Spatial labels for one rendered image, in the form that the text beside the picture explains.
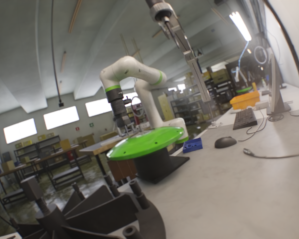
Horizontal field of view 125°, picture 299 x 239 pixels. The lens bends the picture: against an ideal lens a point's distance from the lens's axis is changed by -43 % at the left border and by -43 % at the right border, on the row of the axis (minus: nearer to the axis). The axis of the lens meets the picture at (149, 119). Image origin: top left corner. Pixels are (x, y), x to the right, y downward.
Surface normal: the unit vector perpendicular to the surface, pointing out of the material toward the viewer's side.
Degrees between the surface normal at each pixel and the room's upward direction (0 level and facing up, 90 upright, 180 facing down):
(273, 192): 0
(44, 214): 4
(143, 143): 23
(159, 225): 4
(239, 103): 94
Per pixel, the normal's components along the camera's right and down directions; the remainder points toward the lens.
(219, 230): -0.33, -0.94
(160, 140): -0.14, -0.90
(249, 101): -0.65, 0.33
